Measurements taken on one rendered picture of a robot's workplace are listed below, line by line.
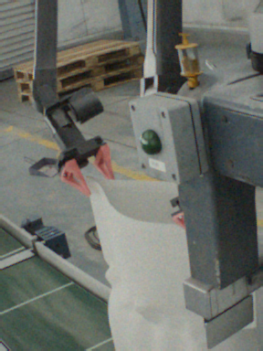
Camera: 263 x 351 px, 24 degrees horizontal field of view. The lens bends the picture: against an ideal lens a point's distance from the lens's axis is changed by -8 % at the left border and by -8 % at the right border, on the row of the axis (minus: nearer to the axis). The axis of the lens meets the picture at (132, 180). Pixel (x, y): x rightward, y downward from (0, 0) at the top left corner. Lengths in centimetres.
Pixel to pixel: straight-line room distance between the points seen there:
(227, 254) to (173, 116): 21
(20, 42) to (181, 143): 814
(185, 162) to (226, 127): 7
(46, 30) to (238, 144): 84
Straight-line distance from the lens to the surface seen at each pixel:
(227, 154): 73
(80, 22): 934
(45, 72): 142
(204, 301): 86
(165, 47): 106
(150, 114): 73
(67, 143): 136
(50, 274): 241
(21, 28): 883
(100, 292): 221
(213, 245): 81
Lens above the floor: 152
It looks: 22 degrees down
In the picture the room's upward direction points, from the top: 10 degrees counter-clockwise
